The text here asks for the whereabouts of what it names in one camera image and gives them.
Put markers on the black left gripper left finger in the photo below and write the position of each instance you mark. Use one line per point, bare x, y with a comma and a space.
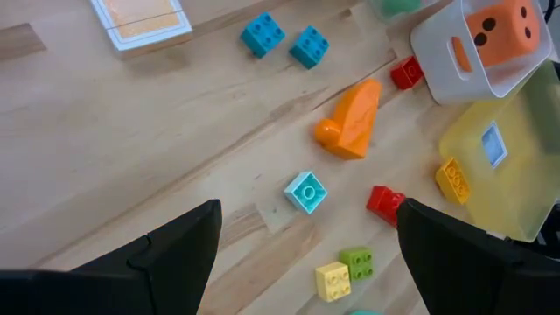
131, 280

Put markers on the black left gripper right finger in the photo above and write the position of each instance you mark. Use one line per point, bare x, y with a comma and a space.
472, 280

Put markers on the teal foam die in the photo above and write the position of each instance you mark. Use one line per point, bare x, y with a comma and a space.
365, 312

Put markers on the lime green square block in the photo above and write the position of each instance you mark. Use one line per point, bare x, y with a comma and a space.
356, 263

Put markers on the red stepped toy block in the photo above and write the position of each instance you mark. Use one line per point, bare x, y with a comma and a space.
382, 203

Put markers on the pale yellow square block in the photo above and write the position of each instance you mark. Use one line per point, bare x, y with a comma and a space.
332, 282

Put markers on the light teal square block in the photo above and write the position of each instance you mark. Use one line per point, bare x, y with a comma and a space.
305, 192

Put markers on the orange wedge toy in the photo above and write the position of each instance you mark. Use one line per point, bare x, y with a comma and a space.
354, 122

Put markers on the orange foam die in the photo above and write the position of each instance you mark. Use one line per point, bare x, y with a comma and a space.
503, 30

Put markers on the dark green double block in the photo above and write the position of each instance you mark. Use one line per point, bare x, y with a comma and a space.
400, 5

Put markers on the orange-yellow long toy block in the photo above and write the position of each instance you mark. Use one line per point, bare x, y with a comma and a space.
452, 181

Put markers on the yellow translucent tray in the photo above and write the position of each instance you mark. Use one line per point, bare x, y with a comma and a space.
525, 184

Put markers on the white plastic bin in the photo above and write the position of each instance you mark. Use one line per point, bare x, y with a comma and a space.
437, 74

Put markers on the small red toy block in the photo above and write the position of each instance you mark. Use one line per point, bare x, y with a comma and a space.
407, 73

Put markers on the blue square toy block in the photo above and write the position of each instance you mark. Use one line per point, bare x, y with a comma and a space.
309, 47
262, 35

